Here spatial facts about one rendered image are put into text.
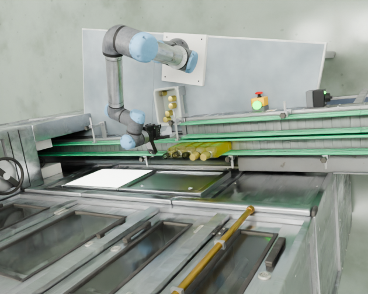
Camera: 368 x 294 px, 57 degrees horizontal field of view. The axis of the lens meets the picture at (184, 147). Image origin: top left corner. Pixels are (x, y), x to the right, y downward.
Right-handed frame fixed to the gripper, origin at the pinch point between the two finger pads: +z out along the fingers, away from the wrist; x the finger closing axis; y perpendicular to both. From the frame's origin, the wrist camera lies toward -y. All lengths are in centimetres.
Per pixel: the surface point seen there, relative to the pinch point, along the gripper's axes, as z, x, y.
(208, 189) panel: -30, -42, -16
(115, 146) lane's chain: 6.6, 43.3, -14.4
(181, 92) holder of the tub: 14.8, -3.1, 22.1
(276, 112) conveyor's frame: 6, -61, 15
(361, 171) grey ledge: 6, -101, -9
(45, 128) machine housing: -20, 76, 0
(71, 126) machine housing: 0, 75, -2
